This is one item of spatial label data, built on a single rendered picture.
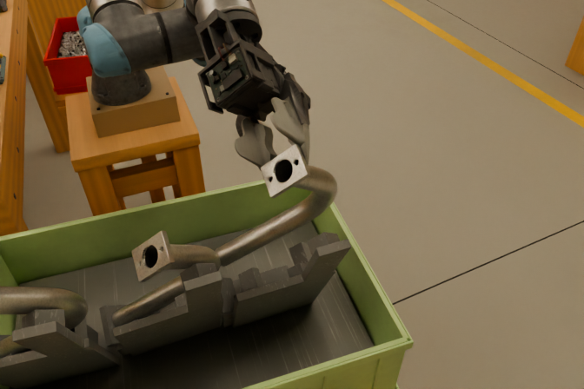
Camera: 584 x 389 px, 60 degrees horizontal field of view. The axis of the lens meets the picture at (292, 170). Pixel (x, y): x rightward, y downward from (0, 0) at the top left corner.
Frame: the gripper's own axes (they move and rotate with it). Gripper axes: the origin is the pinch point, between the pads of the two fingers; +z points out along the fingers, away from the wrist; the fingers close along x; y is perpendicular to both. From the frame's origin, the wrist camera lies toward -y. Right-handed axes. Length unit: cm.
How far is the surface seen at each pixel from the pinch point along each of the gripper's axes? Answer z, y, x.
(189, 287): 7.7, 3.9, -16.1
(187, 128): -47, -43, -49
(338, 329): 15.2, -32.7, -20.3
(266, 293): 8.8, -11.6, -17.2
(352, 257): 4.9, -33.1, -12.9
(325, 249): 8.0, -8.1, -3.9
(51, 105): -137, -80, -157
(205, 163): -93, -134, -120
